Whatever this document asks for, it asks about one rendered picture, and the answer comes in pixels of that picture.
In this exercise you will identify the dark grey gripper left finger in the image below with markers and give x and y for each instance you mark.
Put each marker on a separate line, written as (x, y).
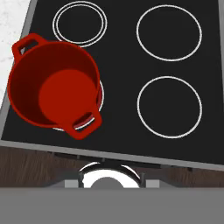
(71, 184)

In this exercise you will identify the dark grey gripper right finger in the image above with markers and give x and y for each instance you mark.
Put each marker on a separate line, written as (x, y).
(152, 184)

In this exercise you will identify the black glass hob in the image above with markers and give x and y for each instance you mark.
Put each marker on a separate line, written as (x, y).
(122, 87)

